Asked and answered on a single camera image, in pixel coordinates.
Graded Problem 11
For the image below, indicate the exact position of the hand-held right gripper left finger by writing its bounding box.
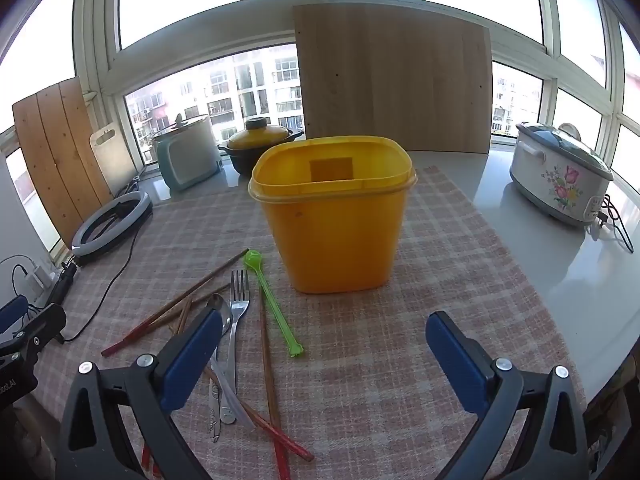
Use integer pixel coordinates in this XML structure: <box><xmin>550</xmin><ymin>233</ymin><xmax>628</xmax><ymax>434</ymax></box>
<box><xmin>55</xmin><ymin>305</ymin><xmax>223</xmax><ymax>480</ymax></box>

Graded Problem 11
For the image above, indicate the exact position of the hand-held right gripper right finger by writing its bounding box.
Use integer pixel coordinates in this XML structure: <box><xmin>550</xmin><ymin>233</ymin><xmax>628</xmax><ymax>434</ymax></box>
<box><xmin>425</xmin><ymin>311</ymin><xmax>593</xmax><ymax>480</ymax></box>

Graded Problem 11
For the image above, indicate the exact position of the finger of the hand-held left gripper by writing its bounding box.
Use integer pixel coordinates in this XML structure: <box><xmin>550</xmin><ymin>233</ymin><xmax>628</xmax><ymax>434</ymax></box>
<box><xmin>0</xmin><ymin>295</ymin><xmax>67</xmax><ymax>361</ymax></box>

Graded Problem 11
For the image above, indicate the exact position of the metal spoon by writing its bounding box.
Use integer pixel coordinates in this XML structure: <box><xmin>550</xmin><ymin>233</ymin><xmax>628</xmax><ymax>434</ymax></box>
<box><xmin>206</xmin><ymin>292</ymin><xmax>233</xmax><ymax>444</ymax></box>

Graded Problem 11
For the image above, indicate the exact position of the metal fork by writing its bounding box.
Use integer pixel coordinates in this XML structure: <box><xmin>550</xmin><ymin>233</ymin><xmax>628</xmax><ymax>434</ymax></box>
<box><xmin>221</xmin><ymin>269</ymin><xmax>251</xmax><ymax>425</ymax></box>

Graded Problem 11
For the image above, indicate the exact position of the green plastic spoon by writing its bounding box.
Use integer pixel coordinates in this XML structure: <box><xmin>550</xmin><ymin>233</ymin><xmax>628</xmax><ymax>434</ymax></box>
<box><xmin>243</xmin><ymin>249</ymin><xmax>305</xmax><ymax>359</ymax></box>

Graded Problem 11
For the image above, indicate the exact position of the yellow plastic container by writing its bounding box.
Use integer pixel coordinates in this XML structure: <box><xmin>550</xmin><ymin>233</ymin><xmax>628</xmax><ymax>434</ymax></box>
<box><xmin>248</xmin><ymin>135</ymin><xmax>417</xmax><ymax>295</ymax></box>

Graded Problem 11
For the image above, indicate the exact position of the white power strip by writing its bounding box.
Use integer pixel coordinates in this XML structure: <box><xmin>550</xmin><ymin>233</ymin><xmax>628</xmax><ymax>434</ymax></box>
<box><xmin>20</xmin><ymin>259</ymin><xmax>57</xmax><ymax>297</ymax></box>

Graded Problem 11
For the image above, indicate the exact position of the pink checked cloth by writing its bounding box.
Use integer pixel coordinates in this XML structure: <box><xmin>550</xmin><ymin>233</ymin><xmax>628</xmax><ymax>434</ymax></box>
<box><xmin>32</xmin><ymin>165</ymin><xmax>588</xmax><ymax>480</ymax></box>

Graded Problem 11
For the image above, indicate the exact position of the brown plank cutting board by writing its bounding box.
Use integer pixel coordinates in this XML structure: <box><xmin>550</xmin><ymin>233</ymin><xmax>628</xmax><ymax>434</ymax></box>
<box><xmin>11</xmin><ymin>76</ymin><xmax>113</xmax><ymax>246</ymax></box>

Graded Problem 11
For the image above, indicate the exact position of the white plastic cutting board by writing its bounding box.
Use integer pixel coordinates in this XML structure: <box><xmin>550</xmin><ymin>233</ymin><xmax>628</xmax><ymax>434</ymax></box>
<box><xmin>89</xmin><ymin>122</ymin><xmax>141</xmax><ymax>196</ymax></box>

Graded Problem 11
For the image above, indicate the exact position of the blue and white cooker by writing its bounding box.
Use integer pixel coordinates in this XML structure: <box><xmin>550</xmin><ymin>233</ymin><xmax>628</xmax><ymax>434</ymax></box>
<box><xmin>150</xmin><ymin>114</ymin><xmax>224</xmax><ymax>192</ymax></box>

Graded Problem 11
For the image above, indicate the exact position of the white floral slow cooker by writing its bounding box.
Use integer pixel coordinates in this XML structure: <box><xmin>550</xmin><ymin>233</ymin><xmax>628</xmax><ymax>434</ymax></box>
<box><xmin>509</xmin><ymin>121</ymin><xmax>615</xmax><ymax>228</ymax></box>

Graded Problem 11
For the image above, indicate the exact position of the black casserole with yellow lid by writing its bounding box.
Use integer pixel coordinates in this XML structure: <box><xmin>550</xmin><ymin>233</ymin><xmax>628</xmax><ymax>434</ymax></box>
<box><xmin>218</xmin><ymin>116</ymin><xmax>305</xmax><ymax>177</ymax></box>

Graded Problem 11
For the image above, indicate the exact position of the large light wooden board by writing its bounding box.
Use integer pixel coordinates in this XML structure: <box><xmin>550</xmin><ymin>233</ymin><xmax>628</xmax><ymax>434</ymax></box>
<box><xmin>292</xmin><ymin>2</ymin><xmax>494</xmax><ymax>155</ymax></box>

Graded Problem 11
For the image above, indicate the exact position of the black light stand handle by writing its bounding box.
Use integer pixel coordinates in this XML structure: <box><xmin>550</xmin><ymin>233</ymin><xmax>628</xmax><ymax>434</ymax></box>
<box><xmin>47</xmin><ymin>260</ymin><xmax>81</xmax><ymax>307</ymax></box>

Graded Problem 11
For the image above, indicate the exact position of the black cable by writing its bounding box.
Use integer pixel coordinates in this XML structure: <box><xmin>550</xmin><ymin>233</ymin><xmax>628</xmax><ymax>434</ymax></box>
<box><xmin>62</xmin><ymin>220</ymin><xmax>143</xmax><ymax>343</ymax></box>

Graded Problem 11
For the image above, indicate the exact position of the ring light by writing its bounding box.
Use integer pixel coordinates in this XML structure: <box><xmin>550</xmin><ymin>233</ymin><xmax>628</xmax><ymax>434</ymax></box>
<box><xmin>70</xmin><ymin>191</ymin><xmax>153</xmax><ymax>266</ymax></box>

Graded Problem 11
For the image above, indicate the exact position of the slow cooker power cord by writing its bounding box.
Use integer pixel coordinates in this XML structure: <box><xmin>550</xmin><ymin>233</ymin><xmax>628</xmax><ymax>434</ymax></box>
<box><xmin>587</xmin><ymin>194</ymin><xmax>636</xmax><ymax>254</ymax></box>

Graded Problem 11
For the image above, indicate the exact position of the white window frame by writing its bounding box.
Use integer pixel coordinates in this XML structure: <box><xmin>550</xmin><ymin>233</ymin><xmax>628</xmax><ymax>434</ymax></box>
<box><xmin>0</xmin><ymin>0</ymin><xmax>640</xmax><ymax>256</ymax></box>

